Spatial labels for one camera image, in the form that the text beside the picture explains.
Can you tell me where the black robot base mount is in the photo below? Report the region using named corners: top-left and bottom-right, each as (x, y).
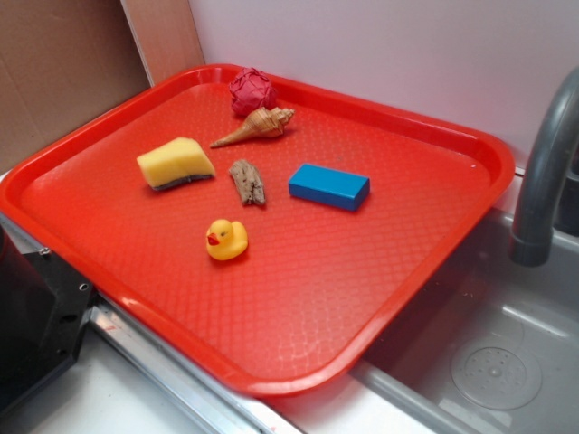
top-left (1, 231), bottom-right (95, 416)

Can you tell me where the brown driftwood piece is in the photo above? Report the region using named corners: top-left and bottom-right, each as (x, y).
top-left (229, 159), bottom-right (266, 206)

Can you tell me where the red plastic tray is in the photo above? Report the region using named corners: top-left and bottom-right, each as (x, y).
top-left (1, 65), bottom-right (515, 397)

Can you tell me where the light wooden board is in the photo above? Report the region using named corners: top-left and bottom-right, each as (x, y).
top-left (120, 0), bottom-right (205, 86)

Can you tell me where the grey plastic sink basin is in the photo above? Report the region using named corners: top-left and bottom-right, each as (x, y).
top-left (271, 179), bottom-right (578, 433)

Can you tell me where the red crumpled paper ball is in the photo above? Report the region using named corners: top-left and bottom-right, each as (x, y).
top-left (229, 68), bottom-right (277, 116)

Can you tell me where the yellow sponge with grey pad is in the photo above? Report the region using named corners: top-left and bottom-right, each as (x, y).
top-left (137, 137), bottom-right (215, 190)

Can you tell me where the brown spiral seashell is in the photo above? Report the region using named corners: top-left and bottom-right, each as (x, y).
top-left (210, 107), bottom-right (295, 148)

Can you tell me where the grey toy faucet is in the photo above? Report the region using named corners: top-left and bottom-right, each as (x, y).
top-left (508, 69), bottom-right (578, 267)

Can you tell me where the blue rectangular block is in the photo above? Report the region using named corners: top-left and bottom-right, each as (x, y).
top-left (288, 164), bottom-right (370, 212)

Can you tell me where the yellow rubber duck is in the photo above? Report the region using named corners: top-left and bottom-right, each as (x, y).
top-left (205, 219), bottom-right (249, 260)

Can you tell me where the brown cardboard panel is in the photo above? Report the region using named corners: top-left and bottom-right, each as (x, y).
top-left (1, 1), bottom-right (149, 172)

